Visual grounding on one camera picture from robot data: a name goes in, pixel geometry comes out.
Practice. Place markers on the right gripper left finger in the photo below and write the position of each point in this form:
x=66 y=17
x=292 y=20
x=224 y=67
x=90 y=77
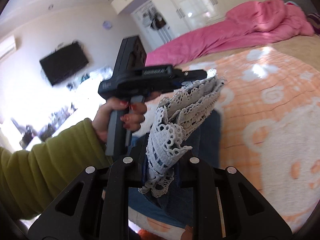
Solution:
x=95 y=205

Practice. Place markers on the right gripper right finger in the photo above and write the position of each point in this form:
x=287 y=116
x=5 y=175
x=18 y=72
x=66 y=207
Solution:
x=226 y=205

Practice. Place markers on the pink duvet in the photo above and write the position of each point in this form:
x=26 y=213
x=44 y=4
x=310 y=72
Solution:
x=249 y=24

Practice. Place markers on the blue denim lace-trimmed pants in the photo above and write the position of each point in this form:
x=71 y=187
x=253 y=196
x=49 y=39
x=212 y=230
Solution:
x=186 y=122

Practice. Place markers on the purple wall clock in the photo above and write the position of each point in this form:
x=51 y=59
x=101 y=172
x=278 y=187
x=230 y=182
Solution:
x=107 y=25

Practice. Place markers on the black wall television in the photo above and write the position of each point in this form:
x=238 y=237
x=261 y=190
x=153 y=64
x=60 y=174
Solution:
x=64 y=62

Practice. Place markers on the peach bear plush blanket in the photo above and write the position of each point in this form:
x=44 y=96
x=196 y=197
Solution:
x=269 y=108

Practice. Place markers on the hanging bags on door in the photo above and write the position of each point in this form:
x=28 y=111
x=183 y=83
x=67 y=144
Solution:
x=153 y=19

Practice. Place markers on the green left sleeve forearm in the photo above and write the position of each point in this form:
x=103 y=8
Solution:
x=31 y=180

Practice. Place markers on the left hand red nails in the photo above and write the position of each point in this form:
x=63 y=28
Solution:
x=131 y=121

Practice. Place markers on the striped purple pillow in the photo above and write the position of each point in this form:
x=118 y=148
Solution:
x=314 y=20

